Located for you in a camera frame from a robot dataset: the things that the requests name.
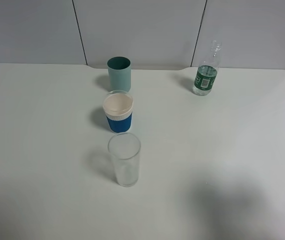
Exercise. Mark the teal plastic cup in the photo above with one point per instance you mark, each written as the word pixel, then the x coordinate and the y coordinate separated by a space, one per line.
pixel 119 72

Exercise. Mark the clear bottle with green label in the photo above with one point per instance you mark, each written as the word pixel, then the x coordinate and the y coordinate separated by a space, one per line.
pixel 207 70

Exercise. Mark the white cup with blue sleeve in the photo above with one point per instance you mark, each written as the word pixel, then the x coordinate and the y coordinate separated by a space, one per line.
pixel 118 109

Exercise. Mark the tall clear glass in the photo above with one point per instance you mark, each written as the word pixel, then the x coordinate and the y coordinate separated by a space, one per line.
pixel 124 149

